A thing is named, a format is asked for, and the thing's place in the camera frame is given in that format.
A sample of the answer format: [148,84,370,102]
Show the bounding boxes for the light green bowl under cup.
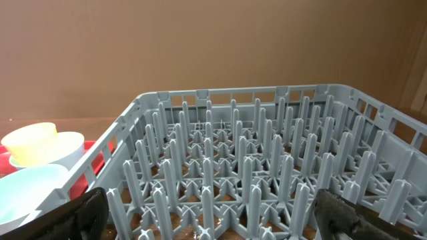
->
[9,131,85,170]

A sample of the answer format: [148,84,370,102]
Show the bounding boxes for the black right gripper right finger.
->
[312,189,416,240]

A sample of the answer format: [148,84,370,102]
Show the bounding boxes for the yellow plastic cup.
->
[1,122,58,166]

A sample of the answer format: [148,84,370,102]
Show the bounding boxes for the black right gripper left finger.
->
[1,187,109,240]

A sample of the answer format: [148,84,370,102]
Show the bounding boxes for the red plastic tray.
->
[0,140,115,201]

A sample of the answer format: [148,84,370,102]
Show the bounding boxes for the grey dishwasher rack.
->
[19,83,427,240]

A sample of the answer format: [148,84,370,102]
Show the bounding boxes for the light green bowl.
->
[1,164,68,234]
[9,131,85,170]

